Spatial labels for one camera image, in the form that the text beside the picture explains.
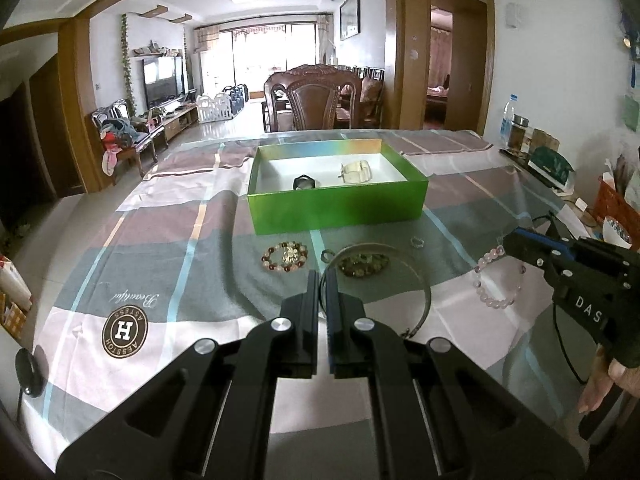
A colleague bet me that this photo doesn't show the pink crystal bead bracelet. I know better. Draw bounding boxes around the pink crystal bead bracelet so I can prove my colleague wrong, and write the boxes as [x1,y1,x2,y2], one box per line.
[472,244,527,310]

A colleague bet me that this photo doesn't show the white wrist watch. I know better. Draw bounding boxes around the white wrist watch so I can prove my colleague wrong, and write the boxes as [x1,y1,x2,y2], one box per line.
[340,159,372,185]

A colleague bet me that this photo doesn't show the wooden tv cabinet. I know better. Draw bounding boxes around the wooden tv cabinet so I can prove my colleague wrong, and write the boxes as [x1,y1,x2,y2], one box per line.
[162,104,198,141]

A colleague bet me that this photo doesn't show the flat screen television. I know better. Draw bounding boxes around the flat screen television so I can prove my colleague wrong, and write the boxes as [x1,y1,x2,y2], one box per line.
[142,55,184,108]

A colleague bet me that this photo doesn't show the black round knob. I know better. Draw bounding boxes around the black round knob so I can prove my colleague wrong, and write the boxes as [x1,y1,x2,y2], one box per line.
[14,348,44,398]

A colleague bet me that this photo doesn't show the white baby fence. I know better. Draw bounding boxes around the white baby fence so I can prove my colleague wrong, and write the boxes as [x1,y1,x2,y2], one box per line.
[196,93,233,124]

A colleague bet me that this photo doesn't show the person's right hand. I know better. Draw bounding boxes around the person's right hand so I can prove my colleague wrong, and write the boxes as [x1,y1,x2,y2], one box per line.
[577,344,640,414]

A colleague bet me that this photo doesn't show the black wrist watch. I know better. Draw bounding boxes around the black wrist watch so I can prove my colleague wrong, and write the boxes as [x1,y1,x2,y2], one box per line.
[293,174,316,191]

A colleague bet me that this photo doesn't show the plastic water bottle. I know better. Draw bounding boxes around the plastic water bottle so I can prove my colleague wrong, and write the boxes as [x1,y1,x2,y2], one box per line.
[499,94,518,148]

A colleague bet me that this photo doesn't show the green ivy garland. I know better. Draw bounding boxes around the green ivy garland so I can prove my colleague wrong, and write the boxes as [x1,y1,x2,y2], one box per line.
[120,14,136,116]

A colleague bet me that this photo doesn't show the framed wall picture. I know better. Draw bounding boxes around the framed wall picture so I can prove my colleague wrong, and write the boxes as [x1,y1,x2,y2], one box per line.
[338,0,361,41]

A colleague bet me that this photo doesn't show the carved wooden dining chair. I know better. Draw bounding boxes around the carved wooden dining chair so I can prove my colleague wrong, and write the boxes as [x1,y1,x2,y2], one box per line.
[264,64,361,132]

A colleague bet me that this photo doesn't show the red white bead bracelet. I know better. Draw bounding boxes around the red white bead bracelet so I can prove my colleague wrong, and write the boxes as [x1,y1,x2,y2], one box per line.
[259,240,310,274]

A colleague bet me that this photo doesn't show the chair with clothes pile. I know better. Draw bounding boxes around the chair with clothes pile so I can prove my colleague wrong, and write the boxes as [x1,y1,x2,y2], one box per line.
[91,100,168,180]

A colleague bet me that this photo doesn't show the plaid bed sheet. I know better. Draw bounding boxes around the plaid bed sheet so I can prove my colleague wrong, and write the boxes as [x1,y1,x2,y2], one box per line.
[22,133,594,465]

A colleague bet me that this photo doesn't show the silver bangle ring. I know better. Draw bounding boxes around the silver bangle ring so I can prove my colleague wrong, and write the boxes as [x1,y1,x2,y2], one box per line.
[331,242,433,339]

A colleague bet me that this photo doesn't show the red white paper bag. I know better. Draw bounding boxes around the red white paper bag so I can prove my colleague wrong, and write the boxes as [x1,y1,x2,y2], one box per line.
[0,255,34,340]

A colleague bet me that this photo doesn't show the green cardboard box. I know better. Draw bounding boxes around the green cardboard box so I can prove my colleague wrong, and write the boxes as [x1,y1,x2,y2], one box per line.
[247,139,428,235]

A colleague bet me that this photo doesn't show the glass jar with lid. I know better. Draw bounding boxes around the glass jar with lid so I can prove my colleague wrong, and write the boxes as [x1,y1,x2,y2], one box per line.
[506,114,529,155]

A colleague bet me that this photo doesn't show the green tissue box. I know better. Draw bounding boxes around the green tissue box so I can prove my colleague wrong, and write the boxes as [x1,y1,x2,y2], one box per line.
[527,146,575,192]

